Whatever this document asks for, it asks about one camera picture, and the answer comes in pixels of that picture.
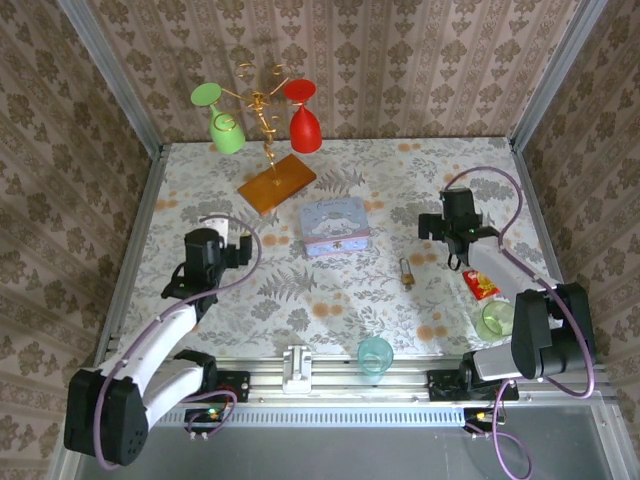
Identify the red snack packet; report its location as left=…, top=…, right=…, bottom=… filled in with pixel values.
left=462, top=268, right=502, bottom=301

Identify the green goblet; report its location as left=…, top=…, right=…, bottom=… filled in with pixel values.
left=192, top=82, right=246, bottom=155

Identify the teal transparent plastic cup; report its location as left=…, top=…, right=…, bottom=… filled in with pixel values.
left=356, top=336, right=395, bottom=385

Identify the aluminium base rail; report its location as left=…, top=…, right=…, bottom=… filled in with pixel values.
left=74, top=357, right=616, bottom=404

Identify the aluminium frame post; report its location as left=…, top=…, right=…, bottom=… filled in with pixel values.
left=54, top=0, right=164, bottom=156
left=509, top=0, right=609, bottom=151

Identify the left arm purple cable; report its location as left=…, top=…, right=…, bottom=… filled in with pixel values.
left=94, top=229, right=264, bottom=471

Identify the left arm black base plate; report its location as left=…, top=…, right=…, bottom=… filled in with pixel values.
left=160, top=370, right=251, bottom=404

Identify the floral tablecloth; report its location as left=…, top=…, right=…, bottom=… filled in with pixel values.
left=117, top=137, right=564, bottom=359

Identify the white plastic bracket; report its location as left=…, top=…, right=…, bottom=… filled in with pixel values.
left=281, top=344, right=314, bottom=395

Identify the red goblet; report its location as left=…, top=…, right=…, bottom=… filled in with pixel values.
left=283, top=78, right=324, bottom=154

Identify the gold wire stand wooden base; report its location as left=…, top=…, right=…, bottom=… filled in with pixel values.
left=219, top=63, right=319, bottom=217

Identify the slotted grey cable duct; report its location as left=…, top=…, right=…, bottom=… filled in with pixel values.
left=87, top=405, right=474, bottom=427

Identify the grey metal shelf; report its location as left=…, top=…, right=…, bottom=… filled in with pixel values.
left=49, top=407, right=640, bottom=480

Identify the pastel cartoon tin box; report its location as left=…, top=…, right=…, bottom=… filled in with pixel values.
left=298, top=196, right=372, bottom=258

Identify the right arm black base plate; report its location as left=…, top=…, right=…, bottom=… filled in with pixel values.
left=426, top=368, right=521, bottom=404

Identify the green transparent plastic cup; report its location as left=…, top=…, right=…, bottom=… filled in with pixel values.
left=474, top=299, right=516, bottom=344

